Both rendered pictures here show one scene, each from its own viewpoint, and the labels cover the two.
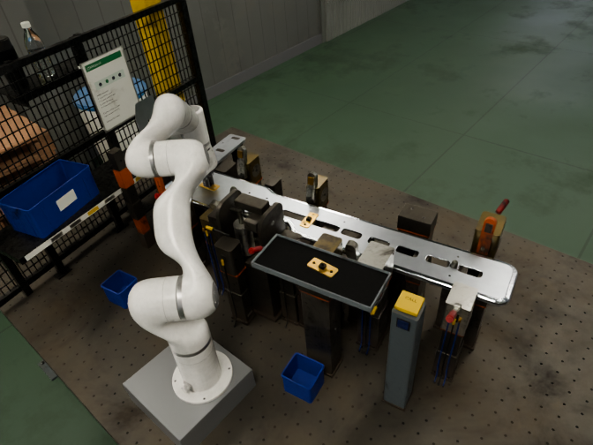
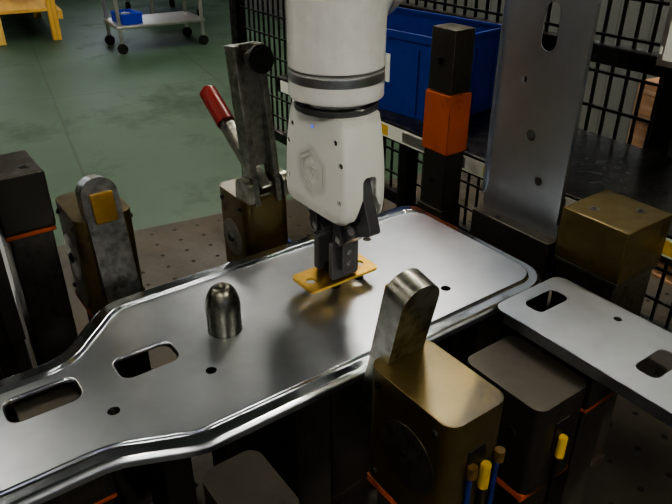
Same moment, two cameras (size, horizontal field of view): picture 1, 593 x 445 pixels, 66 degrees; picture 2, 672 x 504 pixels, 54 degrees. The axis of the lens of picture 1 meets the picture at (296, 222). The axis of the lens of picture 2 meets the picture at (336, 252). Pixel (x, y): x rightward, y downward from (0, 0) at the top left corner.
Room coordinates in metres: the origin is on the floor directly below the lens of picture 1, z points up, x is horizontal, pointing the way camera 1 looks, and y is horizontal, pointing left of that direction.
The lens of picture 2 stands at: (1.76, -0.20, 1.36)
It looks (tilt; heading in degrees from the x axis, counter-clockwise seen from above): 29 degrees down; 110
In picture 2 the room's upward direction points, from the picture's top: straight up
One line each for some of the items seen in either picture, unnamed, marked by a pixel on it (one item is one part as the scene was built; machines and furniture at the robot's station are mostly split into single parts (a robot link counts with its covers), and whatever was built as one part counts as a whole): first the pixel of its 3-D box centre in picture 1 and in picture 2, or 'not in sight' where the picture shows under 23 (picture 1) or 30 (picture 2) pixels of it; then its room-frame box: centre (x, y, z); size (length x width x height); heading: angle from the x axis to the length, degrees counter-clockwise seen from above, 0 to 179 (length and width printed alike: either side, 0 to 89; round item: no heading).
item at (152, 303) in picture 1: (169, 313); not in sight; (0.83, 0.37, 1.10); 0.19 x 0.12 x 0.24; 90
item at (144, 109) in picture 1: (154, 138); (537, 83); (1.71, 0.55, 1.17); 0.12 x 0.01 x 0.34; 146
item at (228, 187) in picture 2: (188, 237); (255, 307); (1.41, 0.44, 0.87); 0.10 x 0.07 x 0.35; 146
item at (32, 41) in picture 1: (36, 49); not in sight; (1.83, 0.93, 1.53); 0.07 x 0.07 x 0.20
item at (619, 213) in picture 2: not in sight; (585, 345); (1.82, 0.49, 0.88); 0.08 x 0.08 x 0.36; 56
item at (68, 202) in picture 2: (218, 253); (116, 340); (1.29, 0.31, 0.88); 0.11 x 0.07 x 0.37; 146
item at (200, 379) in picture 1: (197, 358); not in sight; (0.82, 0.34, 0.89); 0.19 x 0.19 x 0.18
